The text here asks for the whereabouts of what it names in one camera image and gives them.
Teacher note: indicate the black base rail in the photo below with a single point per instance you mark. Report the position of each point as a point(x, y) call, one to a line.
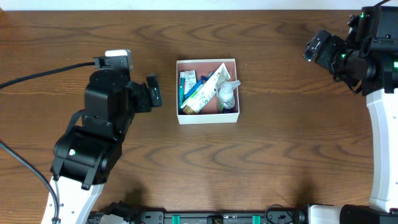
point(122, 213)

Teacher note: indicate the white floral cream tube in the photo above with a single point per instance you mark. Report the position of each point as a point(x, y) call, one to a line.
point(208, 90)

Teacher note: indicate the white box pink interior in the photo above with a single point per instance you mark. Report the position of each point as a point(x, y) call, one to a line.
point(210, 113)

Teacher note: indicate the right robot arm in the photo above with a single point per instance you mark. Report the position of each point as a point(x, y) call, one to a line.
point(382, 108)

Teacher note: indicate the blue disposable razor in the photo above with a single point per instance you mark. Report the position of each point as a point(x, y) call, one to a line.
point(198, 83)

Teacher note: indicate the green white soap box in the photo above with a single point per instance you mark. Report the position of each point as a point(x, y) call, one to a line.
point(190, 80)

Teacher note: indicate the small teal toothpaste tube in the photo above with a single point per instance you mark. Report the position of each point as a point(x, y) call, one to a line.
point(181, 89)

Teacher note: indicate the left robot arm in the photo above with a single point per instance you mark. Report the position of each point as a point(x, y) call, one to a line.
point(92, 143)

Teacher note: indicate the green toothbrush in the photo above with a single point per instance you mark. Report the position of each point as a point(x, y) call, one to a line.
point(191, 96)

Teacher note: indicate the clear sanitizer pump bottle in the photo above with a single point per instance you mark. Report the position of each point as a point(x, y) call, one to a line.
point(226, 99)

